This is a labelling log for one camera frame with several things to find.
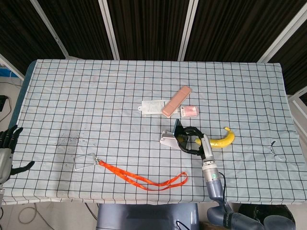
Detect grey floor cable loop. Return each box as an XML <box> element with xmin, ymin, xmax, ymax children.
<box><xmin>18</xmin><ymin>203</ymin><xmax>52</xmax><ymax>230</ymax></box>

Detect black bag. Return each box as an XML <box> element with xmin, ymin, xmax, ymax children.
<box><xmin>239</xmin><ymin>205</ymin><xmax>295</xmax><ymax>230</ymax></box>

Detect white folding phone stand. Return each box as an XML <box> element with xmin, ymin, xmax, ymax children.
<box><xmin>160</xmin><ymin>130</ymin><xmax>180</xmax><ymax>150</ymax></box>

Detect black smartphone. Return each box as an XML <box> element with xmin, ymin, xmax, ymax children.
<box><xmin>172</xmin><ymin>118</ymin><xmax>191</xmax><ymax>150</ymax></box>

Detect clear badge holder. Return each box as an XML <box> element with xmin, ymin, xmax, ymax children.
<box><xmin>73</xmin><ymin>153</ymin><xmax>100</xmax><ymax>172</ymax></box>

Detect white metal frame post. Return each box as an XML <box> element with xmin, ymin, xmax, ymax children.
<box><xmin>177</xmin><ymin>0</ymin><xmax>199</xmax><ymax>61</ymax></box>
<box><xmin>98</xmin><ymin>0</ymin><xmax>120</xmax><ymax>60</ymax></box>
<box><xmin>258</xmin><ymin>4</ymin><xmax>307</xmax><ymax>62</ymax></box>
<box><xmin>0</xmin><ymin>54</ymin><xmax>26</xmax><ymax>81</ymax></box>
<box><xmin>30</xmin><ymin>0</ymin><xmax>71</xmax><ymax>58</ymax></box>

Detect small pink wrapped package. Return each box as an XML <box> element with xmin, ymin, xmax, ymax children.
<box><xmin>179</xmin><ymin>104</ymin><xmax>200</xmax><ymax>118</ymax></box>

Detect white flat blister package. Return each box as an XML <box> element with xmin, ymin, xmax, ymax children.
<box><xmin>138</xmin><ymin>100</ymin><xmax>180</xmax><ymax>117</ymax></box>

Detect pink oblong case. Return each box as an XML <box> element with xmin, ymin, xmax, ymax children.
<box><xmin>162</xmin><ymin>85</ymin><xmax>193</xmax><ymax>118</ymax></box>

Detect checked white tablecloth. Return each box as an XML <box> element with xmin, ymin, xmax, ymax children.
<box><xmin>2</xmin><ymin>59</ymin><xmax>303</xmax><ymax>206</ymax></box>

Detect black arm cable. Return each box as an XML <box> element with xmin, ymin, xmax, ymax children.
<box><xmin>217</xmin><ymin>172</ymin><xmax>232</xmax><ymax>213</ymax></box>

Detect orange lanyard strap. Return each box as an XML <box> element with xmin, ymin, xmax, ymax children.
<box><xmin>97</xmin><ymin>160</ymin><xmax>188</xmax><ymax>192</ymax></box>

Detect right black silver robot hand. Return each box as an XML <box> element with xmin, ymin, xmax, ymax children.
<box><xmin>176</xmin><ymin>126</ymin><xmax>214</xmax><ymax>161</ymax></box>

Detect yellow banana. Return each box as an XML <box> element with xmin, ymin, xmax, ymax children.
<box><xmin>194</xmin><ymin>126</ymin><xmax>236</xmax><ymax>148</ymax></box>

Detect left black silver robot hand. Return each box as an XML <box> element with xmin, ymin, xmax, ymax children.
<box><xmin>0</xmin><ymin>125</ymin><xmax>35</xmax><ymax>184</ymax></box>

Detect blue-grey robot torso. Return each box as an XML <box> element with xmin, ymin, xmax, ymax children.
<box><xmin>96</xmin><ymin>203</ymin><xmax>200</xmax><ymax>230</ymax></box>

